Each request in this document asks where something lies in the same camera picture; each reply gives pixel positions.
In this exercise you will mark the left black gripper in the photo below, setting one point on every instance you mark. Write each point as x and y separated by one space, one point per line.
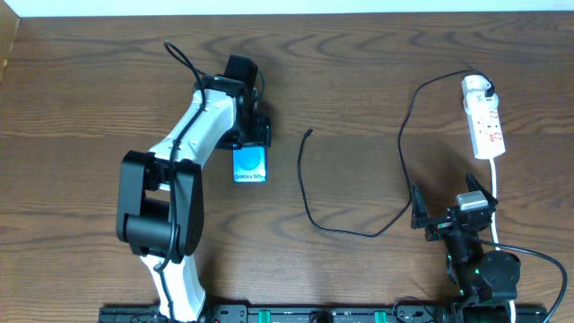
253 138

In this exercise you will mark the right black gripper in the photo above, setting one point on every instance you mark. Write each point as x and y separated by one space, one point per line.
447 222

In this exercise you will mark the blue Samsung Galaxy smartphone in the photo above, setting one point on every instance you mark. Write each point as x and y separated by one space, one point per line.
249 165

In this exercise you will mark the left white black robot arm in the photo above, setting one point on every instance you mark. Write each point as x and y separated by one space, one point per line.
160 208

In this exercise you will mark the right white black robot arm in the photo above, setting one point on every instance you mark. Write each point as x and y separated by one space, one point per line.
487 280

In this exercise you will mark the white charger plug adapter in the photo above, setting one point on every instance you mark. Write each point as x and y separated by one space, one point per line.
476 101

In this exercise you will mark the white power strip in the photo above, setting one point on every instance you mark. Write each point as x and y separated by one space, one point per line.
485 128

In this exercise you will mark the brown cardboard panel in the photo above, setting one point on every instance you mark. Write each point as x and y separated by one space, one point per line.
9 26

